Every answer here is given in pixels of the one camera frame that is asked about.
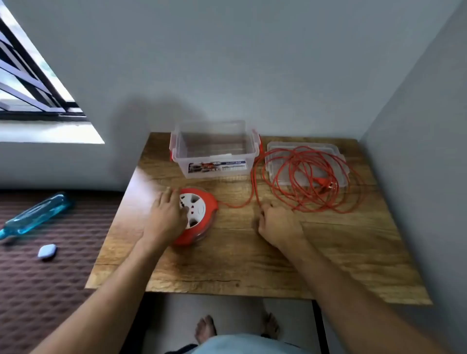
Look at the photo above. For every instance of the person's left hand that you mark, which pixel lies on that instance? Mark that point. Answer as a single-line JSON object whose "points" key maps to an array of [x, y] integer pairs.
{"points": [[166, 219]]}

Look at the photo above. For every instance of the person's right hand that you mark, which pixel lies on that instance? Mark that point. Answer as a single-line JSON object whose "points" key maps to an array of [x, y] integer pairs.
{"points": [[281, 228]]}

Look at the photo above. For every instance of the clear plastic storage box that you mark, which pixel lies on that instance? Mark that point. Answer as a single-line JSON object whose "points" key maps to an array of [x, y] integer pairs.
{"points": [[219, 167]]}

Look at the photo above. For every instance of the clear plastic box lid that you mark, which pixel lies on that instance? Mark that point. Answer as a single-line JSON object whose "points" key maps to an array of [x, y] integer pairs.
{"points": [[328, 149]]}

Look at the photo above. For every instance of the person's right forearm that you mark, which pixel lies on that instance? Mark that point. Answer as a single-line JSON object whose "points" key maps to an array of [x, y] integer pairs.
{"points": [[350, 306]]}

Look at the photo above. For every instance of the person's left forearm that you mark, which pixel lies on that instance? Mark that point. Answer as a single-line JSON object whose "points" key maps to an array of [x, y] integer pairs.
{"points": [[109, 299]]}

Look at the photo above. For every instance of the person's right foot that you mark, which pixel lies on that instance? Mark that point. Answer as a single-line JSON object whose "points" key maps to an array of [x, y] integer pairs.
{"points": [[270, 325]]}

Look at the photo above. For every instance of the person's foot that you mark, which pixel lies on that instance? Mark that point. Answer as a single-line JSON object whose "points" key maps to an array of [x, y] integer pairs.
{"points": [[270, 325], [205, 330]]}

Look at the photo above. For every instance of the person's left foot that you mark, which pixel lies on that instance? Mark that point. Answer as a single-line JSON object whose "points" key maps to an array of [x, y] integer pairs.
{"points": [[205, 330]]}

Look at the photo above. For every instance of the black metal table leg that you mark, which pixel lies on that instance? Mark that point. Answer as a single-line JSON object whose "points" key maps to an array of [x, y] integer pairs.
{"points": [[319, 328]]}

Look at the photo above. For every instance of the small light blue case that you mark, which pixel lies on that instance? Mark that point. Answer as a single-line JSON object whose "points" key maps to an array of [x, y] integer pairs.
{"points": [[47, 251]]}

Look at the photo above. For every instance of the light blue shorts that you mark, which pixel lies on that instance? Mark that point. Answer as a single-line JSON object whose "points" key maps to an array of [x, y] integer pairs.
{"points": [[237, 346]]}

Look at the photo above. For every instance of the blue transparent bottle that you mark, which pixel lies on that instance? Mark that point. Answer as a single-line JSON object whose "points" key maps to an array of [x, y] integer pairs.
{"points": [[36, 215]]}

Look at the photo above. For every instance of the brown textured mattress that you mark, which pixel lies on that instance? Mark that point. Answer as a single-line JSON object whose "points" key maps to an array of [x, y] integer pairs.
{"points": [[36, 299]]}

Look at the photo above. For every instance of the window with black bars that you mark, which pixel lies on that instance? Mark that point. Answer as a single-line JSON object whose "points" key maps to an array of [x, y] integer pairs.
{"points": [[25, 82]]}

